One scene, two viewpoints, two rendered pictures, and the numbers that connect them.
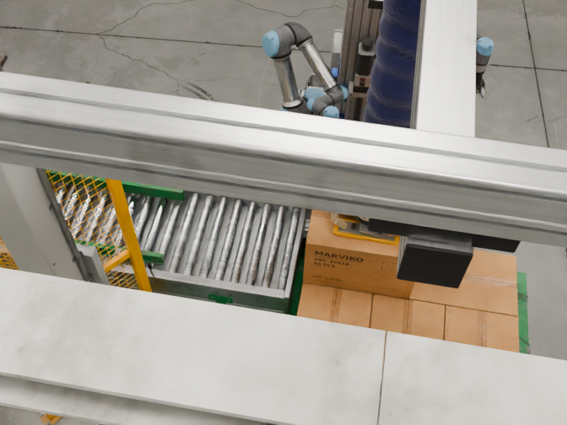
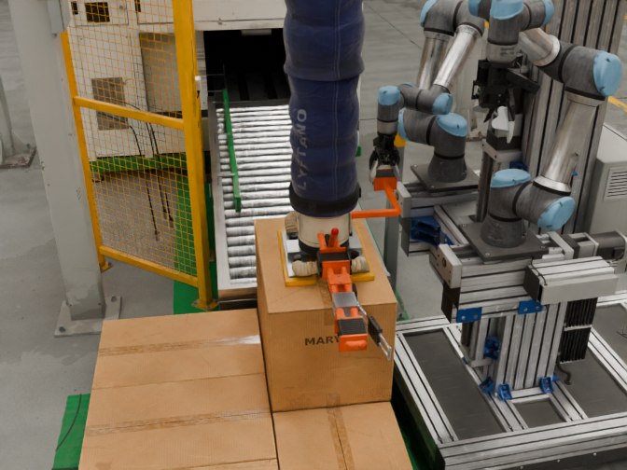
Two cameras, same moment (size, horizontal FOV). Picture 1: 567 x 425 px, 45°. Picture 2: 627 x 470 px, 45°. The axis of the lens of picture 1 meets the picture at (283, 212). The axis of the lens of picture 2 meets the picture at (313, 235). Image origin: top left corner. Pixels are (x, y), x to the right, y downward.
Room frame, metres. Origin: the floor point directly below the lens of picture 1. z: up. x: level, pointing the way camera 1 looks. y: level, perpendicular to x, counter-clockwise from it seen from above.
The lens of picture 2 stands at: (1.46, -2.53, 2.28)
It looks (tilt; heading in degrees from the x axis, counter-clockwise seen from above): 30 degrees down; 74
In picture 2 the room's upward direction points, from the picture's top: straight up
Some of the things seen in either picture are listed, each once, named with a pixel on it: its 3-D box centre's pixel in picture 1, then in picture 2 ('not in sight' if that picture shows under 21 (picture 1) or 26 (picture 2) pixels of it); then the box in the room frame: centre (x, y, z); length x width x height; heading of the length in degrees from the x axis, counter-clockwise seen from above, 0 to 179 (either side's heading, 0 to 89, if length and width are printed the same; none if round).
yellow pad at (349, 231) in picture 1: (366, 229); (295, 252); (2.01, -0.44, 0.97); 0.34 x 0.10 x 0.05; 80
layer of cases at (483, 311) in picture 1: (402, 330); (243, 459); (1.75, -0.70, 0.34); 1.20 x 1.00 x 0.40; 82
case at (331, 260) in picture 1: (363, 240); (318, 305); (2.09, -0.45, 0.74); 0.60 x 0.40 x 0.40; 82
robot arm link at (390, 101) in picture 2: (330, 117); (388, 103); (2.41, -0.22, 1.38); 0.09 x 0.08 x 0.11; 41
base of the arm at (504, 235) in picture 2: not in sight; (504, 223); (2.66, -0.64, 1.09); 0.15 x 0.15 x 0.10
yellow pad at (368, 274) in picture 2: not in sight; (351, 248); (2.20, -0.47, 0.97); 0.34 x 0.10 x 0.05; 80
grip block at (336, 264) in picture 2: not in sight; (334, 263); (2.06, -0.70, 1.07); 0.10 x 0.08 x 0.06; 170
